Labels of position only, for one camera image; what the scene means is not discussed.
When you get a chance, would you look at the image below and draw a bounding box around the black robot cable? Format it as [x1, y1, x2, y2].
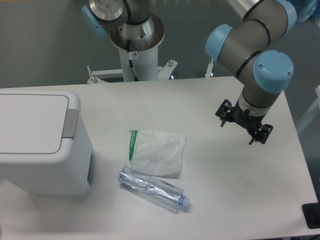
[126, 39, 140, 82]

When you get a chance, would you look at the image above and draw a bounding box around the white frame at right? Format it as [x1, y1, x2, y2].
[296, 85, 320, 135]

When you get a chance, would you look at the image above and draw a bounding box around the crushed clear plastic bottle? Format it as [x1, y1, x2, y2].
[117, 165, 191, 213]

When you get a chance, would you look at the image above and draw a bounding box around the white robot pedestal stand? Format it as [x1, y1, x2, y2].
[86, 12, 216, 84]

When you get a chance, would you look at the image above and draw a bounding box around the white green plastic bag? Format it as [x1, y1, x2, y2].
[127, 129, 186, 178]

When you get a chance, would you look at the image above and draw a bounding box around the blue plastic bag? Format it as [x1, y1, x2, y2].
[290, 0, 320, 23]

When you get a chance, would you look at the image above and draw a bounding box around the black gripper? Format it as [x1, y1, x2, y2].
[215, 99, 274, 145]

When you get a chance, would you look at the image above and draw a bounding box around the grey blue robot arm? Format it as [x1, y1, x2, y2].
[81, 0, 297, 144]

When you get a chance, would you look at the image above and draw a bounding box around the white push-top trash can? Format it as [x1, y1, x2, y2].
[0, 89, 95, 196]

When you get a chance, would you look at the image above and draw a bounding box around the black device at table edge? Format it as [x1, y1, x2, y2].
[302, 202, 320, 229]

